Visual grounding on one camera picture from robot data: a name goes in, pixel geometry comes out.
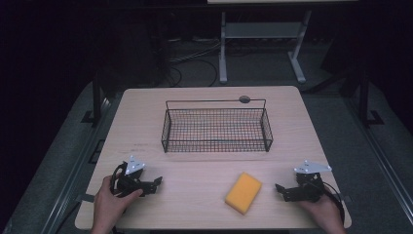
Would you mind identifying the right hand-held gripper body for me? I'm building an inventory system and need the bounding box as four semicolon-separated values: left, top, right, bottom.
285;159;333;204

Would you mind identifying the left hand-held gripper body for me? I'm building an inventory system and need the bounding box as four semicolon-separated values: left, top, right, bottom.
115;155;156;198

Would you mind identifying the yellow sponge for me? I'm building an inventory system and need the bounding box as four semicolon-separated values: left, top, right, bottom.
224;172;263;216

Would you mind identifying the black wire basket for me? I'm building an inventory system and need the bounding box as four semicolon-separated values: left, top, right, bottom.
161;97;275;154

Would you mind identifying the person's right hand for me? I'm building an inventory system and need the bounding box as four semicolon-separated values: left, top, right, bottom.
296;194;346;230

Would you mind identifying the person's left hand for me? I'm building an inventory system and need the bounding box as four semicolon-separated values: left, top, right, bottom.
92;175;144;229

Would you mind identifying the white metal stand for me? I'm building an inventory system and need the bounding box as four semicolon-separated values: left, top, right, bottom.
218;9;314;85

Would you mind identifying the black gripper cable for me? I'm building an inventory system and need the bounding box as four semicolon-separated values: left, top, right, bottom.
109;161;129;199
320;180;347;226

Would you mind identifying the grey floor rail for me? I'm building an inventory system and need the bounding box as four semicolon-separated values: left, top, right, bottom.
343;97;413;226
40;94;122;234

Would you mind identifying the black metal post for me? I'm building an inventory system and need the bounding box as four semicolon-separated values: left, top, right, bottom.
357;69;385;127
80;71;105;125

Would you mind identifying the black floor cable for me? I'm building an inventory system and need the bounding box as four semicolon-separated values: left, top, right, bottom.
167;40;222;88

